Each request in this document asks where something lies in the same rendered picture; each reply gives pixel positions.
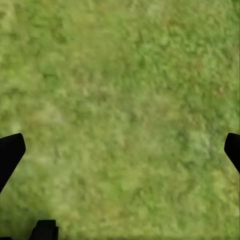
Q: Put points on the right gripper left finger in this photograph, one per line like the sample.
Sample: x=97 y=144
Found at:
x=12 y=149

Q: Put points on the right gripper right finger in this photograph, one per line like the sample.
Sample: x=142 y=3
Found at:
x=232 y=149

